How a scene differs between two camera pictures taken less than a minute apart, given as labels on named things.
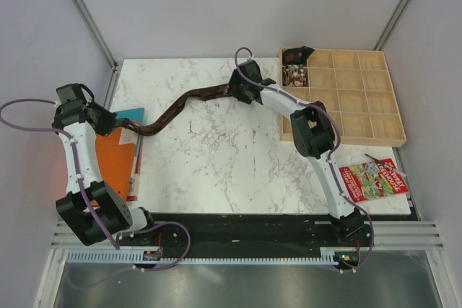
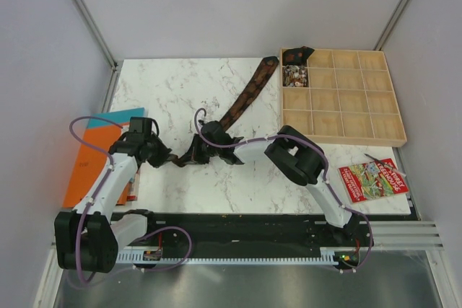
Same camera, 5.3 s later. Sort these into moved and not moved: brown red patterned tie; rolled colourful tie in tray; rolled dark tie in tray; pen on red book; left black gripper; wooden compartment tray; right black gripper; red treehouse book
Moved: left black gripper; brown red patterned tie; right black gripper
Not moved: red treehouse book; wooden compartment tray; rolled colourful tie in tray; rolled dark tie in tray; pen on red book
